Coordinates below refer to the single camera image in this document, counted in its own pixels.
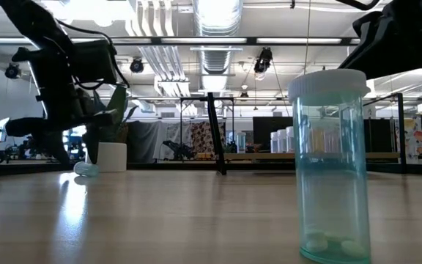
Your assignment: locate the green artificial plant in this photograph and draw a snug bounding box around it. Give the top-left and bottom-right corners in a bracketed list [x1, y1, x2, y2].
[86, 84, 138, 144]

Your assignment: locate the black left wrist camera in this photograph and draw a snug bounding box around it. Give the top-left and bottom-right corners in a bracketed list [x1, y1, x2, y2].
[70, 39, 119, 86]

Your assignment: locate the grey cloth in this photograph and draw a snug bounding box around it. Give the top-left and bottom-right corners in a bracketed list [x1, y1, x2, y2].
[126, 120, 170, 162]

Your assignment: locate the teal medicine bottle white cap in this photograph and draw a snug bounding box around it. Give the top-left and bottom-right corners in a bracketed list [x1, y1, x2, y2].
[73, 161, 100, 178]
[287, 68, 372, 264]

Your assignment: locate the white plant pot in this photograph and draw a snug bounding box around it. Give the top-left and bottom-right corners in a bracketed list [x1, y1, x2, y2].
[95, 142, 127, 173]

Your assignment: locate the black ceiling spotlight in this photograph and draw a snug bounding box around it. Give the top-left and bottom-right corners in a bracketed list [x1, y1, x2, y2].
[4, 62, 21, 80]
[129, 57, 145, 74]

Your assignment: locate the black aluminium rig frame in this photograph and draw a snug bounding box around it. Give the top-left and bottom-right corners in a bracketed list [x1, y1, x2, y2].
[0, 161, 422, 177]

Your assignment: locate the black overhead light rail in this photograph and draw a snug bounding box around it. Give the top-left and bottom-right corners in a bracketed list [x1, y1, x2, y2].
[0, 35, 360, 47]

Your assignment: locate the black hanging camera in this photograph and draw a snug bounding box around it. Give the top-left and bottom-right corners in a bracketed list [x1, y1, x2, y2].
[253, 46, 274, 74]

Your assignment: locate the colourful poster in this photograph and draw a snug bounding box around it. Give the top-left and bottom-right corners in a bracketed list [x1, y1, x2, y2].
[403, 117, 422, 164]

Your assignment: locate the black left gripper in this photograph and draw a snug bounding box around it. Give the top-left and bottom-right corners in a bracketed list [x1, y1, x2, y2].
[4, 46, 119, 166]

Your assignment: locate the lit computer monitor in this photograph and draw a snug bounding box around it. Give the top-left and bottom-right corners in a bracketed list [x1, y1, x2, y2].
[0, 117, 10, 144]

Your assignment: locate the black monitor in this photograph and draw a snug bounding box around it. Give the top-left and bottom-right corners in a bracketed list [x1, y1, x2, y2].
[252, 116, 295, 146]

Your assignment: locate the small green-top bottle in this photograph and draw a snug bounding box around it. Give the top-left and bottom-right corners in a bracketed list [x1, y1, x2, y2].
[236, 132, 247, 154]

